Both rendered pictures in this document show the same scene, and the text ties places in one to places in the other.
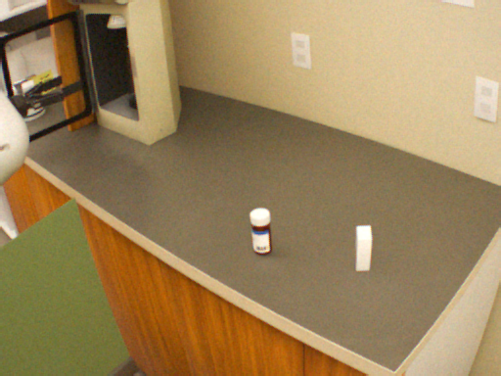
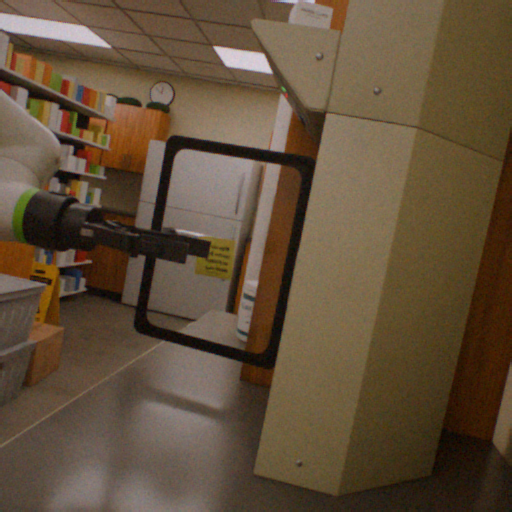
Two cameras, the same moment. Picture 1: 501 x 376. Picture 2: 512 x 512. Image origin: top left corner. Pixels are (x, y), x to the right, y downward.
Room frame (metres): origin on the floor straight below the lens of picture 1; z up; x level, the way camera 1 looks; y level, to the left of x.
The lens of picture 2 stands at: (1.02, -0.21, 1.28)
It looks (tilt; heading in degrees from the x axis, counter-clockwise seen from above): 5 degrees down; 52
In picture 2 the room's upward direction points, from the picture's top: 11 degrees clockwise
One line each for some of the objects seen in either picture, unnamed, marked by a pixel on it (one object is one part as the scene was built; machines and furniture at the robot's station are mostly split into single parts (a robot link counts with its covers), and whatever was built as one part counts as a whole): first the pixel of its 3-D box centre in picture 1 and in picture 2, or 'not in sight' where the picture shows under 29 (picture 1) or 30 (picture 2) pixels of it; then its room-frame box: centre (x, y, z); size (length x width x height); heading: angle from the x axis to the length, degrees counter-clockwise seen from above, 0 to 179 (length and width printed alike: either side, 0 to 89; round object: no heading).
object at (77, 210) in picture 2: (25, 103); (98, 230); (1.35, 0.63, 1.20); 0.09 x 0.08 x 0.07; 134
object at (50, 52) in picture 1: (45, 77); (221, 249); (1.61, 0.64, 1.19); 0.30 x 0.01 x 0.40; 126
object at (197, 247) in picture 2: (52, 83); (189, 245); (1.50, 0.58, 1.20); 0.07 x 0.01 x 0.03; 134
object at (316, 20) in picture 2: not in sight; (307, 30); (1.52, 0.41, 1.54); 0.05 x 0.05 x 0.06; 62
